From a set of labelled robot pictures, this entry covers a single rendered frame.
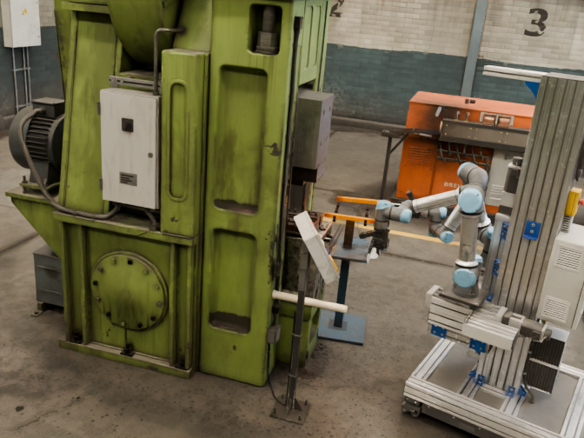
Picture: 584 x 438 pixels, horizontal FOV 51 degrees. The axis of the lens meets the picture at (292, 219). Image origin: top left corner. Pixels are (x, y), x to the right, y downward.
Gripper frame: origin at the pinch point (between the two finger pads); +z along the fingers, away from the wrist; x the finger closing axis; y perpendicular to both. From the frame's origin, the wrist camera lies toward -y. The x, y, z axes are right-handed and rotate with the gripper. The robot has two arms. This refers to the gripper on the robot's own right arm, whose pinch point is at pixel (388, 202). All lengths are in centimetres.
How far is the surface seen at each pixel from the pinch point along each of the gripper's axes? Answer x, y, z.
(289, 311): -33, 70, 52
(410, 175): 338, 80, 12
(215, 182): -58, -17, 93
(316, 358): -18, 111, 35
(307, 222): -74, -8, 34
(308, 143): -33, -40, 46
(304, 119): -33, -54, 49
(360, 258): 14, 47, 17
